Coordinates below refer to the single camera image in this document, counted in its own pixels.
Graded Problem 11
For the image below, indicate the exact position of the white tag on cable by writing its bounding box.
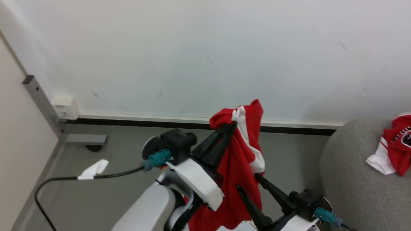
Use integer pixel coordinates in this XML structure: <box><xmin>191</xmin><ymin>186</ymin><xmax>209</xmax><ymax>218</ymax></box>
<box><xmin>77</xmin><ymin>159</ymin><xmax>109</xmax><ymax>180</ymax></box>

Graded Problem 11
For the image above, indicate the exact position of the grey metal frame post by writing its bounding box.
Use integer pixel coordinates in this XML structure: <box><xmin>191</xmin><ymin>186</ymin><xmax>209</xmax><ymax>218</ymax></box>
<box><xmin>22</xmin><ymin>75</ymin><xmax>108</xmax><ymax>146</ymax></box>

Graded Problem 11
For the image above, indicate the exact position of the white wall socket box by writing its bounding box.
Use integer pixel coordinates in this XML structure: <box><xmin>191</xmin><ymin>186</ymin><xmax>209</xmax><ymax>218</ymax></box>
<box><xmin>51</xmin><ymin>95</ymin><xmax>80</xmax><ymax>120</ymax></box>

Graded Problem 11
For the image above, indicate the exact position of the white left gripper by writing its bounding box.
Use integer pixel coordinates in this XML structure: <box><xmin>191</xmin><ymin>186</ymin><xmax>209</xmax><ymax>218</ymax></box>
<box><xmin>165</xmin><ymin>121</ymin><xmax>238</xmax><ymax>212</ymax></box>

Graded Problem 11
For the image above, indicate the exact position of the red garment with white band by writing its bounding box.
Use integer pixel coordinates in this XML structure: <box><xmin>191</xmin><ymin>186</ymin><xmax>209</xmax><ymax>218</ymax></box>
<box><xmin>188</xmin><ymin>99</ymin><xmax>266</xmax><ymax>231</ymax></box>

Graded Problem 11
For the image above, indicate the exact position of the red white jersey black logo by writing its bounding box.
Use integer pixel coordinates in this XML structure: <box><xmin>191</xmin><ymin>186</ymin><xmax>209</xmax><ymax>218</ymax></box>
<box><xmin>366</xmin><ymin>112</ymin><xmax>411</xmax><ymax>177</ymax></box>

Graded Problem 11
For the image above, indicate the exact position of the black cable with teal plug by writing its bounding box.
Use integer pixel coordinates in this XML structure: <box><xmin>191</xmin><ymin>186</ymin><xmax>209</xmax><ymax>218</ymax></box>
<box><xmin>315</xmin><ymin>207</ymin><xmax>357</xmax><ymax>231</ymax></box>
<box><xmin>35</xmin><ymin>149</ymin><xmax>172</xmax><ymax>231</ymax></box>

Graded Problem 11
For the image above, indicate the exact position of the dark wall baseboard strip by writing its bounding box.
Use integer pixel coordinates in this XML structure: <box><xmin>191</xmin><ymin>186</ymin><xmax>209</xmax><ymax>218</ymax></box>
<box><xmin>63</xmin><ymin>114</ymin><xmax>344</xmax><ymax>136</ymax></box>

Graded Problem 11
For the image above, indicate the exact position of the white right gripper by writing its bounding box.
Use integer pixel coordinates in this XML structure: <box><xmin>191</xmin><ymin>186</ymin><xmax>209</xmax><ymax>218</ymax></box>
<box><xmin>237</xmin><ymin>173</ymin><xmax>320</xmax><ymax>231</ymax></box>

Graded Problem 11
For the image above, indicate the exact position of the grey fabric sofa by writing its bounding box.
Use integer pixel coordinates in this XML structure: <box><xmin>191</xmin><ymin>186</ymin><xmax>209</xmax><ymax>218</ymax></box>
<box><xmin>319</xmin><ymin>118</ymin><xmax>411</xmax><ymax>231</ymax></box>

